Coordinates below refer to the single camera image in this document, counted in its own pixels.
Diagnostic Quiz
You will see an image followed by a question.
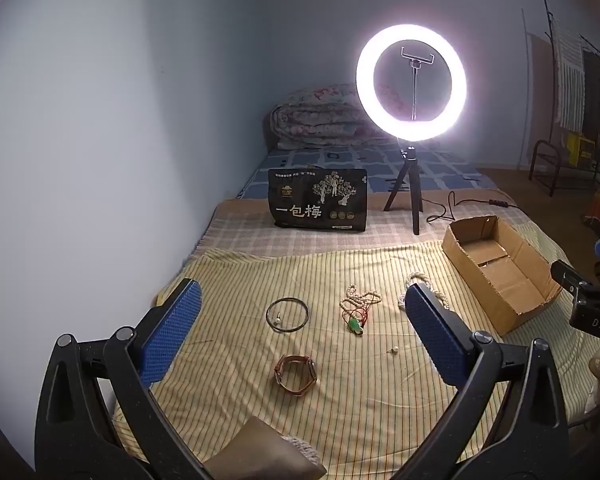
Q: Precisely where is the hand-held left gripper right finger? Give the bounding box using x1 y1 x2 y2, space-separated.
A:
390 282 572 480

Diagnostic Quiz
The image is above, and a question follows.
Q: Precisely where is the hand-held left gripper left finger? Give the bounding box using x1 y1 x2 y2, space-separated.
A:
34 278 216 480

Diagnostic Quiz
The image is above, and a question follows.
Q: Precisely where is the white bead necklace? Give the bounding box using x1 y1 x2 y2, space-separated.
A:
398 272 451 313

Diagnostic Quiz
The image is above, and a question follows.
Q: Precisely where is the cardboard box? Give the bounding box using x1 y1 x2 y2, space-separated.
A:
441 215 563 337

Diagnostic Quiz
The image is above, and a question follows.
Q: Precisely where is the black bangle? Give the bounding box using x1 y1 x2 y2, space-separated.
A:
266 297 311 333

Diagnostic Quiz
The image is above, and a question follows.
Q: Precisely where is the brown leather watch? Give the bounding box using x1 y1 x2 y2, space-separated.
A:
274 354 317 396

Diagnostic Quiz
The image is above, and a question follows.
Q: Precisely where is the yellow striped blanket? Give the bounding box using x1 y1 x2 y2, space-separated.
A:
112 220 600 480

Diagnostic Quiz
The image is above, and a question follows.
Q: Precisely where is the yellow box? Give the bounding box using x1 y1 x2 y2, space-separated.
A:
565 131 597 164

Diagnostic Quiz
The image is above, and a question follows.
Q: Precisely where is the pink plaid sheet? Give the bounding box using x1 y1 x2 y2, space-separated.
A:
195 195 531 263

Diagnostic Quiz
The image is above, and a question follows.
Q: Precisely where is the black metal stand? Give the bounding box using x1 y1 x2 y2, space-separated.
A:
528 139 600 197

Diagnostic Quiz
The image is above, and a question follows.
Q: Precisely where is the black tripod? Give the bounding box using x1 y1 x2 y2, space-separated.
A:
384 137 424 236

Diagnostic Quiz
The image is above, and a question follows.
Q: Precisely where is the blue checkered sheet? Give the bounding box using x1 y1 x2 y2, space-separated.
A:
237 142 498 201

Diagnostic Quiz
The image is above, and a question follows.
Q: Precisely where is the black snack bag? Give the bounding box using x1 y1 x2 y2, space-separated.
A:
268 166 368 234

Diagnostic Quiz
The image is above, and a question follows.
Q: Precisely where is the white striped towel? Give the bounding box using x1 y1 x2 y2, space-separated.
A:
551 19 587 130

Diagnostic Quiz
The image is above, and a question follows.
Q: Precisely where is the folded floral quilt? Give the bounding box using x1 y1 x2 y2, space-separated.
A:
266 83 406 151

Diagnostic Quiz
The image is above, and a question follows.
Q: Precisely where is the phone holder pole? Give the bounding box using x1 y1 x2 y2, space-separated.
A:
401 46 434 122

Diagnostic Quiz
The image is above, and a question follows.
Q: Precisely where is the black clothes rack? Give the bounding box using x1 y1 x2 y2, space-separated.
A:
541 0 600 133

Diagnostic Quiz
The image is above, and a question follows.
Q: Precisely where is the bead necklace with green pendant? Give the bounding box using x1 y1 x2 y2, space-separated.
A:
340 284 383 336

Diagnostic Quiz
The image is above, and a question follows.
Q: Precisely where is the black power cable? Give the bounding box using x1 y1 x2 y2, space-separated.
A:
422 191 518 223

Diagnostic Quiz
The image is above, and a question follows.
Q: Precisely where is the ring light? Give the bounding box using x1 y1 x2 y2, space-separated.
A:
356 22 467 140

